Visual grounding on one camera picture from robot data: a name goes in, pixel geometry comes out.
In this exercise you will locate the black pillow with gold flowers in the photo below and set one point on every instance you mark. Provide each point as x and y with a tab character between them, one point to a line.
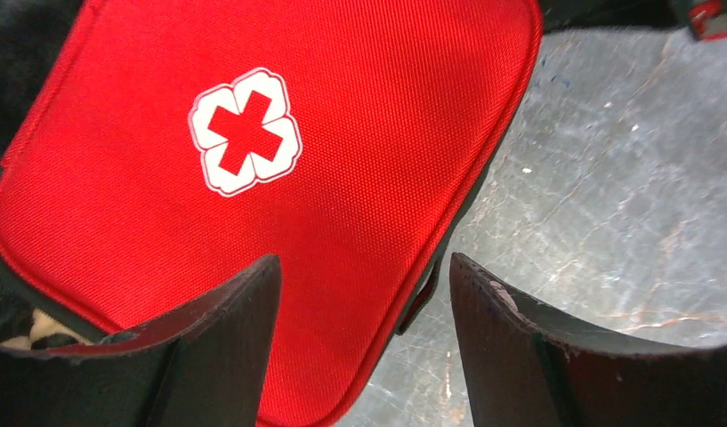
31	36

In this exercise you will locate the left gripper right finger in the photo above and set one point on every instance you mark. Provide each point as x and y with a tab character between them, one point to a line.
527	363

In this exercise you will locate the red medicine kit case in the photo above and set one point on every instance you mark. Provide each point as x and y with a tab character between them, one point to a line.
177	141

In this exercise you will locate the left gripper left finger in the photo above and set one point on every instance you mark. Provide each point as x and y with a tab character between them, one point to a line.
217	349

